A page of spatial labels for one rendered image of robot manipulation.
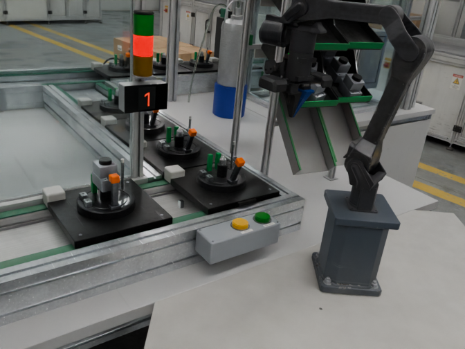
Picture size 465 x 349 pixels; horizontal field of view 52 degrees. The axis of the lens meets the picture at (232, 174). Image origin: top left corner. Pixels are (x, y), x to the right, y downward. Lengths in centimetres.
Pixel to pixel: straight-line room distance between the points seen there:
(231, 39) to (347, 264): 132
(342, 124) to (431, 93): 369
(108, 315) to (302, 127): 81
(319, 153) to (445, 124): 382
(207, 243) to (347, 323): 35
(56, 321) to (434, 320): 81
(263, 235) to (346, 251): 21
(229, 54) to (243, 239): 122
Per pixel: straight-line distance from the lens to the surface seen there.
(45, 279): 104
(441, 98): 524
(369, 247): 113
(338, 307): 114
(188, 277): 115
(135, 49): 124
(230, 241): 113
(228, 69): 222
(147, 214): 118
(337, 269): 115
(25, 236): 123
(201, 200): 125
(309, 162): 146
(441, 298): 128
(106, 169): 115
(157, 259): 113
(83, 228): 113
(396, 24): 101
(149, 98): 126
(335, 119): 161
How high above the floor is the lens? 155
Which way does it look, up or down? 24 degrees down
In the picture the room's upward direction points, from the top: 6 degrees clockwise
